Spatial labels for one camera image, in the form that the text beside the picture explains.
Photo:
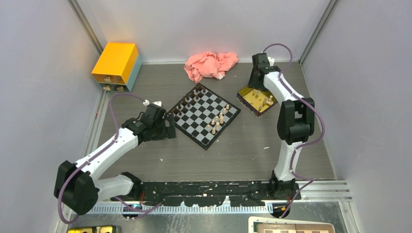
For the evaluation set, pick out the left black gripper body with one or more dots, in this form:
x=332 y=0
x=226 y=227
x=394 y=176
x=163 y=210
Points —
x=160 y=131

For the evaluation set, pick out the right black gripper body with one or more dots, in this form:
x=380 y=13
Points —
x=252 y=83

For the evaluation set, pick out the gold tin tray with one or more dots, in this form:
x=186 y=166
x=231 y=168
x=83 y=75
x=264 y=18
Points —
x=257 y=102

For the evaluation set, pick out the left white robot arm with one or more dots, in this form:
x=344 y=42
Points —
x=79 y=185

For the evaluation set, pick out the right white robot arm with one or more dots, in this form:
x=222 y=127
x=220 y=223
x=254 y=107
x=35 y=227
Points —
x=295 y=121

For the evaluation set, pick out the black white chess board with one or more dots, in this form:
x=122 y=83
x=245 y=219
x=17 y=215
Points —
x=197 y=109

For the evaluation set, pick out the boxed chess board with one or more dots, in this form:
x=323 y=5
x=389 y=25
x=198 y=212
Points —
x=274 y=225

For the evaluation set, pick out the pink crumpled cloth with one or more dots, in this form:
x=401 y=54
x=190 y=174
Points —
x=209 y=65

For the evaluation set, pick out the yellow teal drawer box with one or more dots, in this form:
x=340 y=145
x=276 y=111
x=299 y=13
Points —
x=117 y=67

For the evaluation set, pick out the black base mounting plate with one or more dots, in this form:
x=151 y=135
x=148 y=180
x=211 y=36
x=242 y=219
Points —
x=207 y=193

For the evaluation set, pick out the yellow object at edge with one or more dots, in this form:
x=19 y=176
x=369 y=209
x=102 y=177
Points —
x=95 y=229

